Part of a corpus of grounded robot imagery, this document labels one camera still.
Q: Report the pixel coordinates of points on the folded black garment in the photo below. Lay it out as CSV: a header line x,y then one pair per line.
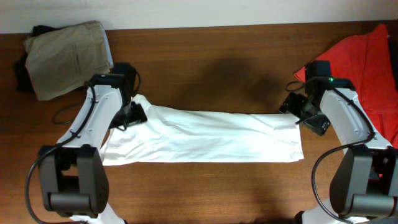
x,y
23,76

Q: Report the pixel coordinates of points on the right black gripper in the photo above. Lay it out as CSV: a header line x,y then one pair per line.
x,y
319,125

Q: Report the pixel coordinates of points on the folded khaki trousers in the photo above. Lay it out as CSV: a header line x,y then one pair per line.
x,y
66,60

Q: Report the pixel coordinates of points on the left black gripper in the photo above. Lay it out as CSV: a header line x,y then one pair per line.
x,y
138,116

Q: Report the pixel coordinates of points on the white t-shirt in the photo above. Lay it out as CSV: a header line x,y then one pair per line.
x,y
171,135

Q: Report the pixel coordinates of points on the folded light blue garment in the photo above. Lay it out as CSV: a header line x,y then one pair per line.
x,y
107,47

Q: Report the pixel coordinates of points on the red t-shirt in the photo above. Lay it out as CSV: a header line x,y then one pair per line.
x,y
365,61

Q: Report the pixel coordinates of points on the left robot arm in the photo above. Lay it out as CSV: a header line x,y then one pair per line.
x,y
72,177

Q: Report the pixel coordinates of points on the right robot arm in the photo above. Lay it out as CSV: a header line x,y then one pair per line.
x,y
364,187

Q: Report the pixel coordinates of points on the dark garment under red shirt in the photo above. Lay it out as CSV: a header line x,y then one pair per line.
x,y
393,58

